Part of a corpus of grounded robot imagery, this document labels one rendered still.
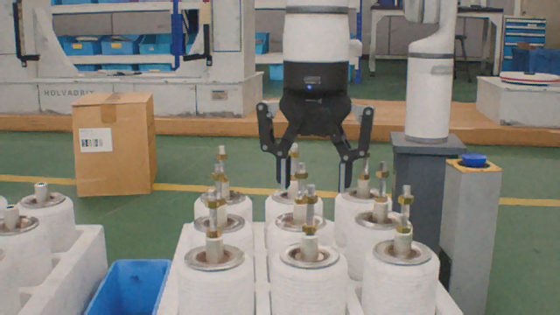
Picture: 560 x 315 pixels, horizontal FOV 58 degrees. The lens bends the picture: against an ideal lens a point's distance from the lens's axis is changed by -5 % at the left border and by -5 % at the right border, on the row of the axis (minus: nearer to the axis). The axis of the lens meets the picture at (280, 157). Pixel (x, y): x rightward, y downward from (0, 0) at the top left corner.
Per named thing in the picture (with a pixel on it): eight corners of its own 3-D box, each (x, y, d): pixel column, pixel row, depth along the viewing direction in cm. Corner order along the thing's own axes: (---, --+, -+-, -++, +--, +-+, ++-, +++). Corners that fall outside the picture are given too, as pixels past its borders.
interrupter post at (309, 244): (321, 262, 65) (321, 236, 64) (302, 262, 65) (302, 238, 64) (316, 254, 67) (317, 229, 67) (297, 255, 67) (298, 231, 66)
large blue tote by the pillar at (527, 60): (507, 85, 506) (510, 47, 497) (547, 86, 503) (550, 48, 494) (526, 91, 457) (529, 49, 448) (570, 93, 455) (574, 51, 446)
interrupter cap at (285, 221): (269, 232, 75) (269, 227, 75) (281, 213, 82) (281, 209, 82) (322, 236, 73) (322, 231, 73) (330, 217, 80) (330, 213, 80)
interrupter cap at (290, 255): (346, 269, 63) (347, 263, 63) (284, 274, 62) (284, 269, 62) (331, 244, 70) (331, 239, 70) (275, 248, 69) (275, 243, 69)
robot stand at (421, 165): (382, 254, 126) (389, 131, 119) (444, 257, 124) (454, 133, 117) (385, 282, 112) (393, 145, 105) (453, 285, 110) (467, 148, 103)
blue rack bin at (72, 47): (84, 53, 598) (83, 35, 593) (115, 52, 593) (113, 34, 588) (61, 56, 550) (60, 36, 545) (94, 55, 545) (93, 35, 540)
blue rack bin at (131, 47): (119, 52, 594) (118, 34, 589) (150, 52, 589) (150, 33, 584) (100, 55, 546) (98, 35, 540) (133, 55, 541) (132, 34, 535)
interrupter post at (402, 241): (395, 259, 66) (396, 234, 65) (390, 251, 68) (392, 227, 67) (413, 259, 66) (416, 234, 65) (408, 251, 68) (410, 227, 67)
